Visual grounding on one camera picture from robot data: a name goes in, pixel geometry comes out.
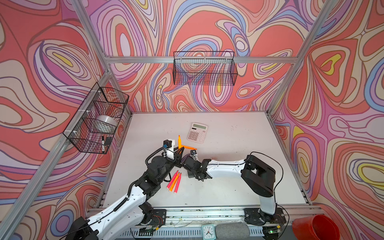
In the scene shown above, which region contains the orange pen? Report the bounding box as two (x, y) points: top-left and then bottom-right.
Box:
(178, 136), (182, 149)
(182, 145), (197, 150)
(169, 173), (181, 192)

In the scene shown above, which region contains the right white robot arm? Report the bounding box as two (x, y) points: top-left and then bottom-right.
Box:
(180, 154), (277, 226)

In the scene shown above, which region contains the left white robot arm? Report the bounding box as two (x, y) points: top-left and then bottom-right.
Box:
(63, 147), (185, 240)

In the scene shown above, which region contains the pink pen left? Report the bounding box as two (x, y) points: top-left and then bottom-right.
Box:
(167, 171), (179, 189)

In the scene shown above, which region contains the pink pen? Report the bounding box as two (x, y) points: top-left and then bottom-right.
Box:
(174, 173), (182, 194)
(167, 171), (179, 189)

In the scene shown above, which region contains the orange pen in bundle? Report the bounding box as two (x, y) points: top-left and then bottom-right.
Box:
(169, 173), (181, 192)

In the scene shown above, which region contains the pink pen right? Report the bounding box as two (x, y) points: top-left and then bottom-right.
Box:
(174, 173), (182, 194)

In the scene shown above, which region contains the pink calculator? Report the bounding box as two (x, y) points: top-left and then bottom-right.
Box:
(187, 123), (208, 144)

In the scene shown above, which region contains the black marker in basket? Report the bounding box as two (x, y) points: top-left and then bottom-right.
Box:
(102, 136), (105, 154)

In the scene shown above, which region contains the small white clock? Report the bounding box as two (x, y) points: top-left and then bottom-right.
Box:
(202, 224), (217, 240)

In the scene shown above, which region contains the silver tape roll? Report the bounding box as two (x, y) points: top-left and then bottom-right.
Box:
(92, 115), (118, 134)

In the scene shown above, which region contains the red bucket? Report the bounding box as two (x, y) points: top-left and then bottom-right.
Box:
(292, 215), (341, 240)

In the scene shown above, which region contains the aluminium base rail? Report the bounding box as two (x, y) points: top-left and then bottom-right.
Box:
(112, 205), (325, 240)

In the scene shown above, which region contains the black wire basket left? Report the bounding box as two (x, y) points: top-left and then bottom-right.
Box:
(63, 83), (129, 155)

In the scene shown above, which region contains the black wire basket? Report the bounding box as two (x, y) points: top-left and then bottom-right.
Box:
(63, 83), (129, 155)
(173, 50), (238, 86)

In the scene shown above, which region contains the black wire basket back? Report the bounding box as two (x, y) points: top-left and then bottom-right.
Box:
(173, 50), (238, 86)

